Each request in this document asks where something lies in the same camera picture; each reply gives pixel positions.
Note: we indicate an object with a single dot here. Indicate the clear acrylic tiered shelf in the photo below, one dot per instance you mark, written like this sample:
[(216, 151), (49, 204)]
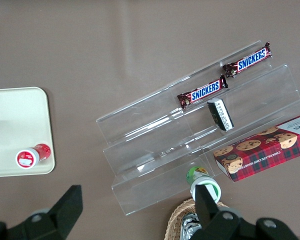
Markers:
[(152, 135)]

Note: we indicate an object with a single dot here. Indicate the stacked aluminium foil containers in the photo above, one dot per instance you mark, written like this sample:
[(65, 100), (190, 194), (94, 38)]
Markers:
[(190, 226)]

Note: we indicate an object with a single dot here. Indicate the green capped drink bottle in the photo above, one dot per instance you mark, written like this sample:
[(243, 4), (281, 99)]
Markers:
[(197, 175)]

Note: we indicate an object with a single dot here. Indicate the brown Snickers bar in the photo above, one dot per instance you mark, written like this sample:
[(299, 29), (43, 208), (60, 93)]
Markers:
[(250, 60), (205, 91)]

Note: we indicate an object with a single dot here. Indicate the oval wicker basket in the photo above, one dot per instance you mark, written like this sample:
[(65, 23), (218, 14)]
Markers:
[(176, 220)]

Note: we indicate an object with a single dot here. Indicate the beige plastic tray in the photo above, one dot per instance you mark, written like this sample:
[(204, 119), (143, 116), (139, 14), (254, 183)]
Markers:
[(20, 112)]

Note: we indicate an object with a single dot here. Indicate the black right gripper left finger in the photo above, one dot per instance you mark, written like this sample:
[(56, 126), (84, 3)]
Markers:
[(62, 217)]

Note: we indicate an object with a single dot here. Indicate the small black white box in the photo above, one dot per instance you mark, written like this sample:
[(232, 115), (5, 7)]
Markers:
[(221, 115)]

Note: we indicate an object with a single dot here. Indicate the red white yoghurt bottle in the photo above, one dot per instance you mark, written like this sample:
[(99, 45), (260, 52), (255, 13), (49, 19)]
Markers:
[(31, 156)]

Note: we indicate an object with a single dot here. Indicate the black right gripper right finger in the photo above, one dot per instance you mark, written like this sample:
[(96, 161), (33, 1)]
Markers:
[(210, 217)]

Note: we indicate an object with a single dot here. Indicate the red tartan cookie box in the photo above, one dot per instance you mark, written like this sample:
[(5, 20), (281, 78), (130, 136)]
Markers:
[(265, 155)]

